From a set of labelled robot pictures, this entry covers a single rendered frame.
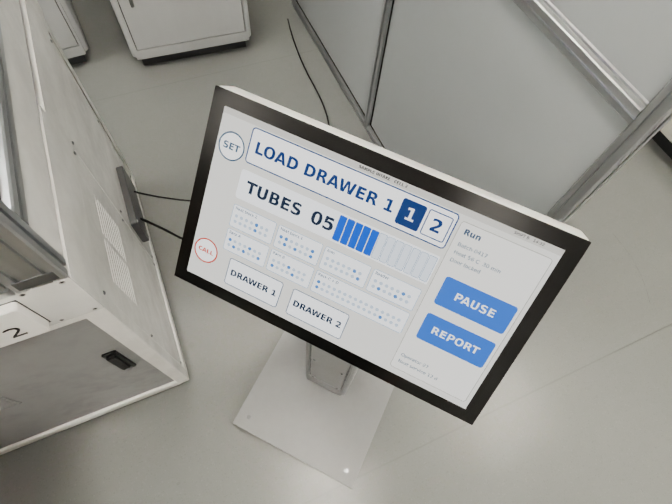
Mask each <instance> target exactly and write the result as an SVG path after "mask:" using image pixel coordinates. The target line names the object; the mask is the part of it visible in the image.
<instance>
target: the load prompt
mask: <svg viewBox="0 0 672 504"><path fill-rule="evenodd" d="M244 162H246V163H248V164H250V165H253V166H255V167H257V168H259V169H262V170H264V171H266V172H268V173H271V174H273V175H275V176H277V177H280V178H282V179H284V180H286V181H289V182H291V183H293V184H295V185H298V186H300V187H302V188H304V189H307V190H309V191H311V192H313V193H316V194H318V195H320V196H322V197H325V198H327V199H329V200H331V201H334V202H336V203H338V204H340V205H343V206H345V207H347V208H349V209H352V210H354V211H356V212H358V213H361V214H363V215H365V216H367V217H370V218H372V219H374V220H376V221H379V222H381V223H383V224H385V225H388V226H390V227H392V228H394V229H397V230H399V231H401V232H403V233H406V234H408V235H410V236H412V237H415V238H417V239H419V240H421V241H424V242H426V243H428V244H430V245H433V246H435V247H437V248H439V249H442V250H444V249H445V247H446V245H447V243H448V241H449V239H450V237H451V235H452V233H453V231H454V229H455V227H456V225H457V223H458V221H459V219H460V217H461V214H458V213H456V212H454V211H451V210H449V209H447V208H444V207H442V206H440V205H437V204H435V203H433V202H430V201H428V200H426V199H423V198H421V197H419V196H416V195H414V194H412V193H409V192H407V191H405V190H402V189H400V188H398V187H395V186H393V185H391V184H388V183H386V182H384V181H381V180H379V179H377V178H374V177H372V176H370V175H367V174H365V173H363V172H360V171H358V170H356V169H353V168H351V167H349V166H346V165H344V164H342V163H339V162H337V161H335V160H332V159H330V158H328V157H325V156H323V155H321V154H318V153H316V152H314V151H311V150H309V149H307V148H304V147H302V146H300V145H297V144H295V143H293V142H290V141H288V140H286V139H283V138H281V137H279V136H276V135H274V134H272V133H269V132H267V131H265V130H262V129H260V128H258V127H255V126H253V129H252V133H251V137H250V141H249V145H248V148H247V152H246V156H245V160H244Z"/></svg>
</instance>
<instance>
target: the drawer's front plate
mask: <svg viewBox="0 0 672 504"><path fill-rule="evenodd" d="M11 328H19V329H20V332H19V333H18V335H20V334H23V333H26V332H27V333H28V334H25V335H22V336H19V337H16V338H13V336H14V335H15V333H16V332H17V330H9V331H7V332H5V333H2V332H3V331H5V330H7V329H11ZM49 330H50V328H49V322H48V321H47V320H46V319H44V318H42V317H41V316H39V315H37V314H36V313H34V312H32V311H31V310H29V309H27V308H26V307H24V306H22V305H21V304H19V303H17V302H11V303H8V304H5V305H2V306H0V348H1V347H4V346H7V345H10V344H12V343H15V342H18V341H21V340H24V339H27V338H30V337H33V336H36V335H39V334H42V333H45V332H47V331H49Z"/></svg>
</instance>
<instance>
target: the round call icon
mask: <svg viewBox="0 0 672 504"><path fill-rule="evenodd" d="M220 247H221V244H220V243H218V242H216V241H214V240H212V239H210V238H208V237H206V236H203V235H201V234H199V233H197V234H196V238H195V242H194V247H193V251H192V255H191V257H193V258H195V259H197V260H199V261H201V262H203V263H205V264H207V265H209V266H211V267H213V268H215V266H216V262H217V259H218V255H219V251H220Z"/></svg>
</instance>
